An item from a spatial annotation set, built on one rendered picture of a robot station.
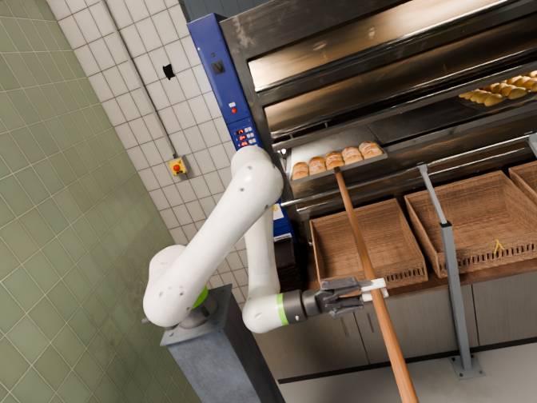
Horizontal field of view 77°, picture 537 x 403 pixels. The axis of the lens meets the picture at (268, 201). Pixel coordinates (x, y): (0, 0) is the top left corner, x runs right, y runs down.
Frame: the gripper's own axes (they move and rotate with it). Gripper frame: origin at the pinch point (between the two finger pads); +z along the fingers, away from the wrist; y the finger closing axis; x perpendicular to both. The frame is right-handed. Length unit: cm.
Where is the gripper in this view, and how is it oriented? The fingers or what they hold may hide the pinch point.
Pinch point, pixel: (374, 289)
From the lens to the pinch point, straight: 103.7
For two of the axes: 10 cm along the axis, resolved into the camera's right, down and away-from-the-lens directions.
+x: -0.6, 4.3, -9.0
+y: 3.2, 8.6, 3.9
